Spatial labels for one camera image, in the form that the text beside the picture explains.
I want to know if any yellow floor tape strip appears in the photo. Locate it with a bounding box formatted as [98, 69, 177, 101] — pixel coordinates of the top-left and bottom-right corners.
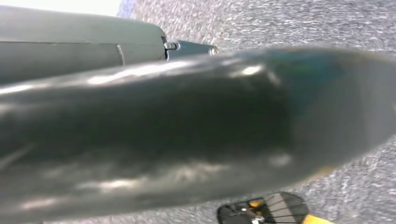
[301, 214, 336, 224]

